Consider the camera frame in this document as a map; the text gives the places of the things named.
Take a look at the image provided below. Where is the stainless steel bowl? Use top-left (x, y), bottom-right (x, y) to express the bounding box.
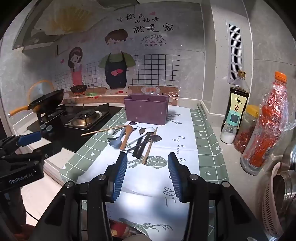
top-left (272, 170), bottom-right (296, 232)

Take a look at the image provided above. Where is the black gas stove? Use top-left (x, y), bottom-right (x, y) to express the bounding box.
top-left (26, 103), bottom-right (110, 153)

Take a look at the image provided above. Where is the cartoon wall poster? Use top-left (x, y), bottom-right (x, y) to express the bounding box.
top-left (51, 0), bottom-right (204, 105)

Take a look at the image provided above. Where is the blue plastic rice spoon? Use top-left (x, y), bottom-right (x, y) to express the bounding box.
top-left (107, 133), bottom-right (126, 147)

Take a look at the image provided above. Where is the purple plastic utensil holder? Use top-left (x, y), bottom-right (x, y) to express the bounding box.
top-left (124, 94), bottom-right (168, 126)

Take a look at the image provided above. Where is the orange rimmed glass lid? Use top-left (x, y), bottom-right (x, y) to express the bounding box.
top-left (27, 80), bottom-right (55, 100)

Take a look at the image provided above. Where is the black wok with orange handle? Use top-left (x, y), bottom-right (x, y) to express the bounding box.
top-left (9, 89), bottom-right (64, 117)

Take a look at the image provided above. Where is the pink plastic colander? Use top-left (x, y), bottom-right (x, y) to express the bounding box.
top-left (261, 162), bottom-right (296, 239)

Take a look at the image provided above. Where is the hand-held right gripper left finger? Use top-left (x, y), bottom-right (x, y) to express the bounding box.
top-left (30, 152), bottom-right (129, 241)

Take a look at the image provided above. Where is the white vent grille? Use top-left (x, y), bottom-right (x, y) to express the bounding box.
top-left (225, 20), bottom-right (244, 84)

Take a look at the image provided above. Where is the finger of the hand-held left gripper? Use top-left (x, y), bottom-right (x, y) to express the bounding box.
top-left (0, 130), bottom-right (42, 160)
top-left (4, 148), bottom-right (49, 164)

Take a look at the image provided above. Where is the red bottle with orange cap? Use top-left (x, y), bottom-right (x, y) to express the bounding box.
top-left (240, 71), bottom-right (289, 176)

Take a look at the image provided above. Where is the black plastic spatula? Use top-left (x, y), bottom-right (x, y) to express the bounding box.
top-left (139, 134), bottom-right (162, 159)

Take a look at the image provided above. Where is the green checked tablecloth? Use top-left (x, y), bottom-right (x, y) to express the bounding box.
top-left (60, 104), bottom-right (232, 241)

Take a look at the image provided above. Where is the dark soy sauce bottle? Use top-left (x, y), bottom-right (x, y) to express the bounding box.
top-left (221, 71), bottom-right (250, 132)

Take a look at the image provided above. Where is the white plastic spoon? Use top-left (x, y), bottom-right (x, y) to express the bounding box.
top-left (128, 127), bottom-right (155, 144)

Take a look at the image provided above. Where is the wooden chopstick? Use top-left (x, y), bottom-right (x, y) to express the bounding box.
top-left (80, 125), bottom-right (130, 137)
top-left (143, 126), bottom-right (158, 165)

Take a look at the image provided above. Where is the chili flakes jar yellow lid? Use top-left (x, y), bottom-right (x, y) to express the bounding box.
top-left (233, 104), bottom-right (260, 154)

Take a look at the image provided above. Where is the salt shaker with teal lid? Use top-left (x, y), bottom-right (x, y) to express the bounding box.
top-left (220, 110), bottom-right (242, 144)

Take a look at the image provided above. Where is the brown wooden spoon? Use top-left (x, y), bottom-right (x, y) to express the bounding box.
top-left (120, 126), bottom-right (134, 151)

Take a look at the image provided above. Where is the dark thin utensil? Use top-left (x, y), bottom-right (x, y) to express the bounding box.
top-left (120, 142), bottom-right (152, 153)

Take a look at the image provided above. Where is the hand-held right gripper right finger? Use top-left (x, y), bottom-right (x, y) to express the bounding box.
top-left (167, 152), bottom-right (266, 241)

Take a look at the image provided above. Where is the stainless steel pot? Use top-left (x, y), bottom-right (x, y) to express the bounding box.
top-left (282, 143), bottom-right (296, 172)

